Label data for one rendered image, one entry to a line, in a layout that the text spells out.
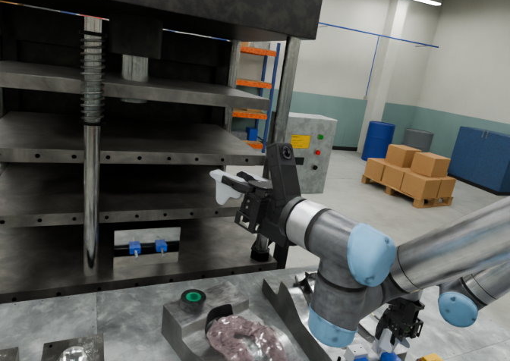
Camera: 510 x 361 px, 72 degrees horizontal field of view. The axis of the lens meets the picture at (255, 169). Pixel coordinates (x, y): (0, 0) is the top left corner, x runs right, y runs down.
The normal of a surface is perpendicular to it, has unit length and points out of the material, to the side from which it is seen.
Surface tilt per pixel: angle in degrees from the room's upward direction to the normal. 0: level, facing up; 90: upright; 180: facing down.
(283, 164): 59
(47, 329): 0
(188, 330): 80
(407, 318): 90
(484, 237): 87
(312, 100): 90
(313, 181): 90
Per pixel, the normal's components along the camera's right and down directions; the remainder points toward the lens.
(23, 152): 0.40, 0.30
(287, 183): 0.68, -0.24
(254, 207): -0.72, -0.04
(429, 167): -0.89, 0.00
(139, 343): 0.14, -0.95
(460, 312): -0.48, 0.18
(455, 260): -0.56, 0.38
